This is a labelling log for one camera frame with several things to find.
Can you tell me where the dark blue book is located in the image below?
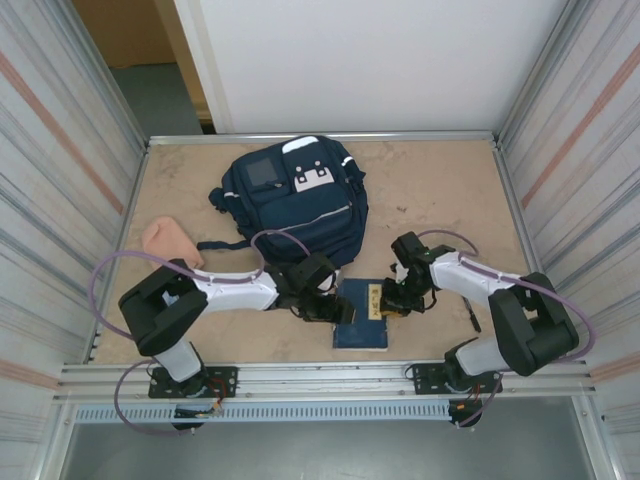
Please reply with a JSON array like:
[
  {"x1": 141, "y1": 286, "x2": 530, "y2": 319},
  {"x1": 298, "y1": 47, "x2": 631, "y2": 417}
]
[{"x1": 332, "y1": 278, "x2": 391, "y2": 353}]

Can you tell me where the navy blue backpack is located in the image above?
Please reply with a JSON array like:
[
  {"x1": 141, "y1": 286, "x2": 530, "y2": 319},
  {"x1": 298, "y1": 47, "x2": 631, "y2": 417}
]
[{"x1": 196, "y1": 133, "x2": 370, "y2": 271}]

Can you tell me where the black pen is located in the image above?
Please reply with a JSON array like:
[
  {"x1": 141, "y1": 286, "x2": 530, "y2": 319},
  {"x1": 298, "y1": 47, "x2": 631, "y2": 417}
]
[{"x1": 462, "y1": 297, "x2": 482, "y2": 334}]

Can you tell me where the pink cloth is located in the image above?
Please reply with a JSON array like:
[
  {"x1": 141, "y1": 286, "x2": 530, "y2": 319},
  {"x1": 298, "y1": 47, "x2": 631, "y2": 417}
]
[{"x1": 141, "y1": 214, "x2": 205, "y2": 270}]

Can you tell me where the brown wooden door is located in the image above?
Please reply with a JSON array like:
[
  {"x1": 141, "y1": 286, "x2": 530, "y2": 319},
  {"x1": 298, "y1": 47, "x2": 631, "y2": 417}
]
[{"x1": 72, "y1": 0, "x2": 211, "y2": 124}]

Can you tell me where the aluminium mounting rail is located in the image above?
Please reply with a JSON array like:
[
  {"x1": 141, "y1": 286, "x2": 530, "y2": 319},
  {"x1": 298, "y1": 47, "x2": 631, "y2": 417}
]
[{"x1": 54, "y1": 360, "x2": 596, "y2": 401}]

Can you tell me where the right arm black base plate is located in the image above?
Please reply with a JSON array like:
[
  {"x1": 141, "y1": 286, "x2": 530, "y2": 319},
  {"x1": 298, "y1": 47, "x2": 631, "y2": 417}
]
[{"x1": 412, "y1": 362, "x2": 501, "y2": 396}]

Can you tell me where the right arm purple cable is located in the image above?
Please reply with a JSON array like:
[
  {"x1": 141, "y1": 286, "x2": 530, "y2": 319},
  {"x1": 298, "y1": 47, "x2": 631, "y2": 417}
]
[{"x1": 414, "y1": 228, "x2": 597, "y2": 430}]

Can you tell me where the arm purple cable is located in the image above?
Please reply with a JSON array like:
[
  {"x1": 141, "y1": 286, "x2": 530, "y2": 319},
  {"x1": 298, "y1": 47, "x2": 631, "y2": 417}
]
[
  {"x1": 414, "y1": 228, "x2": 597, "y2": 430},
  {"x1": 89, "y1": 229, "x2": 311, "y2": 436}
]

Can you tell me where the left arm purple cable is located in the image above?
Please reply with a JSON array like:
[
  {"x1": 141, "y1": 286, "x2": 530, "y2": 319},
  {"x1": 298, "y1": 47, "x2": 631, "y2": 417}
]
[{"x1": 89, "y1": 229, "x2": 311, "y2": 436}]

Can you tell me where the perforated grey cable tray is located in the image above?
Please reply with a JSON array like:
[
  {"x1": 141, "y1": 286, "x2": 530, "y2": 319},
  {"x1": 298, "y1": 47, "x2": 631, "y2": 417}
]
[{"x1": 72, "y1": 402, "x2": 451, "y2": 424}]

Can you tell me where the small electronics board with wires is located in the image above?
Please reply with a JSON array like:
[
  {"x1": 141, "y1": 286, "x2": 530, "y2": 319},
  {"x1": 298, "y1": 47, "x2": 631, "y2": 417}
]
[
  {"x1": 447, "y1": 398, "x2": 485, "y2": 430},
  {"x1": 172, "y1": 399, "x2": 225, "y2": 434}
]

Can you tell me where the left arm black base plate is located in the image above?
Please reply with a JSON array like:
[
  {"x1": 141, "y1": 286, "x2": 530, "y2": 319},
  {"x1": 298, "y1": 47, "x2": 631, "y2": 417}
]
[{"x1": 148, "y1": 365, "x2": 239, "y2": 400}]

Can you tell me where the aluminium table edge frame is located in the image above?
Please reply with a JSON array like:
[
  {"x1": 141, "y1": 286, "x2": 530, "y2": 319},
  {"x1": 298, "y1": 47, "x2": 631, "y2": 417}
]
[{"x1": 89, "y1": 130, "x2": 559, "y2": 364}]

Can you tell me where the aluminium enclosure post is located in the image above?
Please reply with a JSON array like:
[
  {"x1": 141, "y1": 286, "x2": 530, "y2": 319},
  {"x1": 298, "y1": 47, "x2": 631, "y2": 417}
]
[
  {"x1": 498, "y1": 0, "x2": 587, "y2": 142},
  {"x1": 64, "y1": 0, "x2": 151, "y2": 146}
]

